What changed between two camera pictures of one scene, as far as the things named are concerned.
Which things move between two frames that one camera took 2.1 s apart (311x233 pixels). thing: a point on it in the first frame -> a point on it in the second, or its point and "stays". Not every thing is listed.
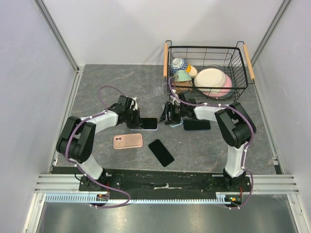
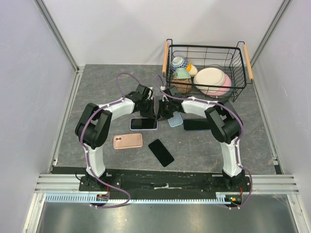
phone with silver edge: (149, 123) stays
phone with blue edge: (190, 125) stays
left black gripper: (137, 123) -> (151, 113)
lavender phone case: (149, 123) stays
